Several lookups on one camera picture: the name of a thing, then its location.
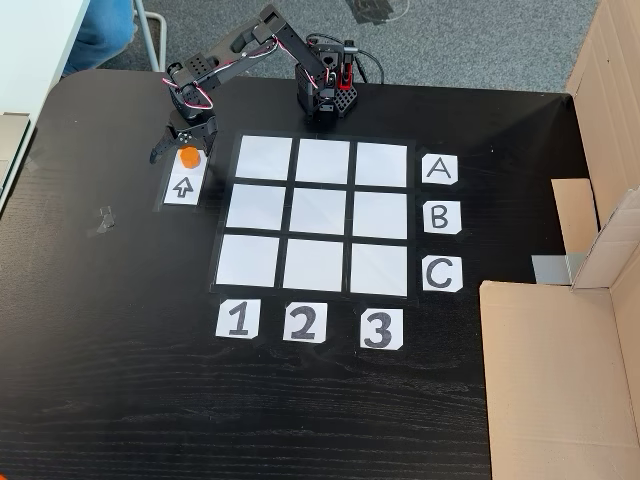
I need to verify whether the white nine-square grid sheet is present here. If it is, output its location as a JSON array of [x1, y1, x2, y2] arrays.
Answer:
[[208, 130, 417, 300]]

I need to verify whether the white arrow paper sheet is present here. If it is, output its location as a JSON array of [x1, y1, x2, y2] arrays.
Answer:
[[162, 149, 209, 207]]

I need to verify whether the grey metal desk leg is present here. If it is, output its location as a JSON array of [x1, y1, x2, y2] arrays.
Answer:
[[133, 0, 169, 72]]

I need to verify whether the clear crumpled tape piece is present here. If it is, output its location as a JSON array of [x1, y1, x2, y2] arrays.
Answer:
[[89, 204, 119, 237]]

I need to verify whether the person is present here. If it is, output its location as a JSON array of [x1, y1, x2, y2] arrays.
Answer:
[[62, 0, 139, 77]]

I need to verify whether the dark tape piece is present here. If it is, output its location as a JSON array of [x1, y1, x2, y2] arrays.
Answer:
[[27, 144, 49, 174]]

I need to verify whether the red black spring clamp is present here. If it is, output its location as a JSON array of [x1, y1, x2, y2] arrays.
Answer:
[[337, 39, 359, 92]]

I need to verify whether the white desk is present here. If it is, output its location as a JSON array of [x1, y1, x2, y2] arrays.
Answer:
[[0, 0, 91, 221]]

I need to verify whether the paper sheet number 1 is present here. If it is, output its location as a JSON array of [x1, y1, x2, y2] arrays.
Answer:
[[215, 298, 261, 340]]

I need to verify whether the paper sheet number 2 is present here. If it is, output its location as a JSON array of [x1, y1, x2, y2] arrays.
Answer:
[[282, 301, 329, 343]]

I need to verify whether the black floor tape patch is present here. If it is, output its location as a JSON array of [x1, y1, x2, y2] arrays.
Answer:
[[347, 0, 396, 24]]

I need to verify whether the paper sheet letter A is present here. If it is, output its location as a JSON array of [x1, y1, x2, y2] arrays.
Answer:
[[421, 153, 459, 186]]

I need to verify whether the paper sheet letter B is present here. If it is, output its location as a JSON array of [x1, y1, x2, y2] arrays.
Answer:
[[423, 200, 463, 235]]

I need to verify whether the paper sheet number 3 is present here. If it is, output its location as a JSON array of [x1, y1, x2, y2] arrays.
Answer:
[[359, 308, 405, 351]]

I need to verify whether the paper sheet letter C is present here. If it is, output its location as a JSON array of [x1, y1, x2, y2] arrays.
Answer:
[[422, 255, 464, 293]]

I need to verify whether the brown cardboard panel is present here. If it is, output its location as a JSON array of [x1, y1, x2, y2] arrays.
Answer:
[[549, 0, 640, 256], [478, 187, 640, 480]]

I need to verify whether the black power cable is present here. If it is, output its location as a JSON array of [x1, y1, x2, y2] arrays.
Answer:
[[305, 32, 387, 85]]

